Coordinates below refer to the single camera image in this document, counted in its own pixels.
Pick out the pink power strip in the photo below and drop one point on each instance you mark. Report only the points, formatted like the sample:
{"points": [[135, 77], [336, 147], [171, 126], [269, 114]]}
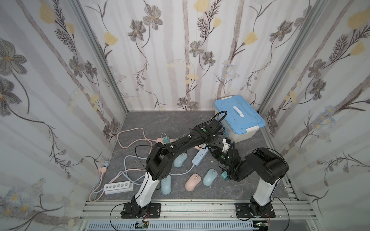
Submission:
{"points": [[161, 140]]}

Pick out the blue power strip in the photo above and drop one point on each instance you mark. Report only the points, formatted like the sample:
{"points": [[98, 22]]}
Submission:
{"points": [[200, 156]]}

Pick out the blue mouse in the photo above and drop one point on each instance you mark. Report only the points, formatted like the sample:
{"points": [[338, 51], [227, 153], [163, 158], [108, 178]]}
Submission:
{"points": [[179, 161], [166, 187], [210, 177]]}

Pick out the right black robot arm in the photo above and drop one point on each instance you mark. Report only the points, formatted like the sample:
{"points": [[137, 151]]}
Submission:
{"points": [[269, 166]]}

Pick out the pink mouse front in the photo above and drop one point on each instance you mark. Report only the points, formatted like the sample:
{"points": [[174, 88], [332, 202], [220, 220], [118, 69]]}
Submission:
{"points": [[192, 182]]}

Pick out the white power strip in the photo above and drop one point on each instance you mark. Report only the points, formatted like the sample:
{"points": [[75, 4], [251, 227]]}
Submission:
{"points": [[118, 187]]}

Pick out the blue lid storage box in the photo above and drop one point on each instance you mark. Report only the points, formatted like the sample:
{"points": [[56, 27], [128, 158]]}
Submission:
{"points": [[242, 120]]}

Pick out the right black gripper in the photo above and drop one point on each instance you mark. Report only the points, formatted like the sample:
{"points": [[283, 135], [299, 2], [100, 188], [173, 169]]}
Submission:
{"points": [[230, 161]]}

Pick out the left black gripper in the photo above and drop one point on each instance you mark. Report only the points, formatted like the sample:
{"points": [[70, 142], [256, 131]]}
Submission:
{"points": [[218, 138]]}

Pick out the blue mouse right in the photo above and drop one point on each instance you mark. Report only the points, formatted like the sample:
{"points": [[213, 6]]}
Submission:
{"points": [[210, 177]]}

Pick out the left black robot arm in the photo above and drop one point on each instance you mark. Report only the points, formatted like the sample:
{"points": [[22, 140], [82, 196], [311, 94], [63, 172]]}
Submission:
{"points": [[160, 160]]}

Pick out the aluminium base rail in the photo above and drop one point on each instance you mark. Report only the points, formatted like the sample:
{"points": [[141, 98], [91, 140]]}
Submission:
{"points": [[199, 215]]}

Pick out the blue mouse middle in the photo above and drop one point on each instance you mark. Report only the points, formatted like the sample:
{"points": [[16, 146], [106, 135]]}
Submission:
{"points": [[179, 161]]}

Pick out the blue mouse front left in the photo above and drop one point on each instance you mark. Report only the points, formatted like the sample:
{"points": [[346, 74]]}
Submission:
{"points": [[166, 187]]}

